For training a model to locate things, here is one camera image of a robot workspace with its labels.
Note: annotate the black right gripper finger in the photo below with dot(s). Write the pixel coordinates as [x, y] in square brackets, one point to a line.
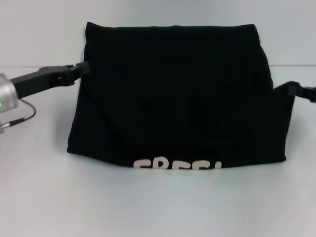
[293, 89]

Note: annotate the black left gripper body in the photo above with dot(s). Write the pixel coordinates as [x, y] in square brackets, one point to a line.
[42, 79]

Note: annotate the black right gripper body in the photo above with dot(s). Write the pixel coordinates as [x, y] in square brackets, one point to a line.
[308, 93]

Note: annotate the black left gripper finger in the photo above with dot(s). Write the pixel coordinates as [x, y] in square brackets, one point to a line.
[80, 70]

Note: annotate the black t-shirt with white print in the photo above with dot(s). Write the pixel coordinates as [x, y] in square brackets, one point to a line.
[172, 98]

